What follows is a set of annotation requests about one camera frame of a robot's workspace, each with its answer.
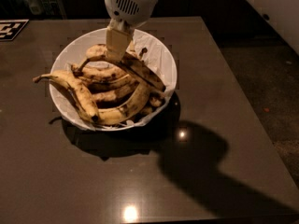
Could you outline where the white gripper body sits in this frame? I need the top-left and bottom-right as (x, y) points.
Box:
(105, 0), (158, 28)

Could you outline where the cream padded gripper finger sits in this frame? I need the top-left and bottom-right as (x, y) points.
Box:
(106, 19), (134, 62)

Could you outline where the spotted banana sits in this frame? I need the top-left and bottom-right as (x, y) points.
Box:
(73, 44), (166, 91)

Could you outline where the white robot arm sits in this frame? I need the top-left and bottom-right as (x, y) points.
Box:
(105, 0), (299, 53)

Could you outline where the small banana at left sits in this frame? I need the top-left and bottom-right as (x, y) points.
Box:
(70, 63), (126, 82)

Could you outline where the white bowl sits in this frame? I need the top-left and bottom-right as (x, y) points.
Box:
(49, 26), (178, 133)

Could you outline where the dark banana at right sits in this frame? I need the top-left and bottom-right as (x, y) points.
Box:
(149, 92), (164, 107)

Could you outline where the banana with blue sticker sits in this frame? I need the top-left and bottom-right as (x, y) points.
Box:
(33, 70), (99, 123)

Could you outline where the long curved bottom banana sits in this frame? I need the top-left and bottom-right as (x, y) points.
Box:
(92, 82), (150, 125)

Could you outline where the black white marker tag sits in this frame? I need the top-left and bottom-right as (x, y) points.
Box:
(0, 20), (28, 41)

